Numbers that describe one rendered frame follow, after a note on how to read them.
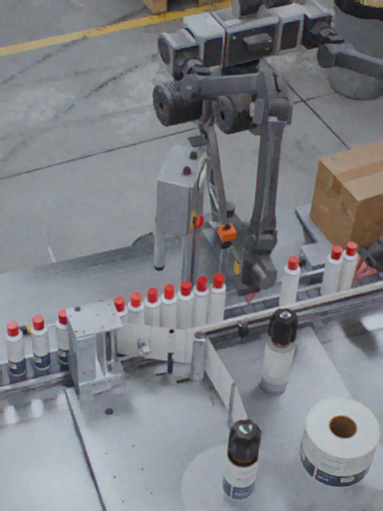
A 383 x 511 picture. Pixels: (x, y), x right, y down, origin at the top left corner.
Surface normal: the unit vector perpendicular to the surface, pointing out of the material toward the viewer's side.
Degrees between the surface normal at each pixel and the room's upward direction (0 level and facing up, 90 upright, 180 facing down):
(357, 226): 90
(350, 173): 0
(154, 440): 0
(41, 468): 0
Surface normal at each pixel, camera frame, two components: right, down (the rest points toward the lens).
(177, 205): -0.26, 0.66
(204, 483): 0.04, -0.72
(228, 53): 0.44, 0.64
